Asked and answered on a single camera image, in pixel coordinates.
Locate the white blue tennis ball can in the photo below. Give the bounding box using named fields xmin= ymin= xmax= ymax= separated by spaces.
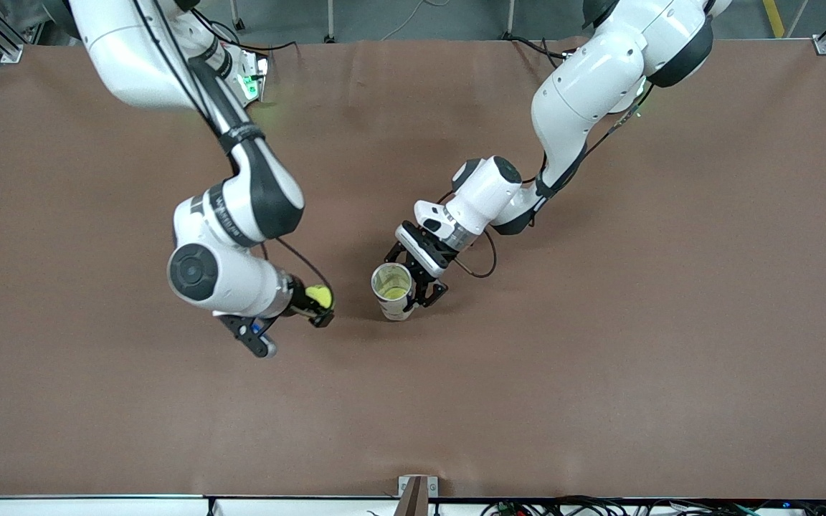
xmin=371 ymin=262 xmax=417 ymax=322

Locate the brown table cover mat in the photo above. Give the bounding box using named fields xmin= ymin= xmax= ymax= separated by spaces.
xmin=0 ymin=37 xmax=826 ymax=501

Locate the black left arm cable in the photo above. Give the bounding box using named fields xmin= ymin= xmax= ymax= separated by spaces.
xmin=436 ymin=79 xmax=654 ymax=280

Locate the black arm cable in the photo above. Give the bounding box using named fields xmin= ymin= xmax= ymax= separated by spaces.
xmin=436 ymin=79 xmax=654 ymax=280
xmin=130 ymin=0 xmax=333 ymax=291

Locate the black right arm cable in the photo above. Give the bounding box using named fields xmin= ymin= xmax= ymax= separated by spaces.
xmin=130 ymin=0 xmax=333 ymax=291

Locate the grey metal table bracket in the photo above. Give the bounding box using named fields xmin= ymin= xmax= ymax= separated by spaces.
xmin=397 ymin=474 xmax=440 ymax=499

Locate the white floor cable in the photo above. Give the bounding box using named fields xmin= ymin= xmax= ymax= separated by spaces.
xmin=383 ymin=0 xmax=451 ymax=42

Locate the black left base cable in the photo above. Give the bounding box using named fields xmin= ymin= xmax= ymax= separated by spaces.
xmin=512 ymin=34 xmax=575 ymax=69

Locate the black base cable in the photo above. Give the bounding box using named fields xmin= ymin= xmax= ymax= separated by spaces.
xmin=194 ymin=7 xmax=299 ymax=52
xmin=512 ymin=34 xmax=575 ymax=69

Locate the black right base cable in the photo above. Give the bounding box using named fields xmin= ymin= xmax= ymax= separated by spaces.
xmin=194 ymin=7 xmax=299 ymax=52

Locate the tangled black cable bundle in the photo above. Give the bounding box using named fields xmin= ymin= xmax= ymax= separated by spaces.
xmin=481 ymin=496 xmax=826 ymax=516

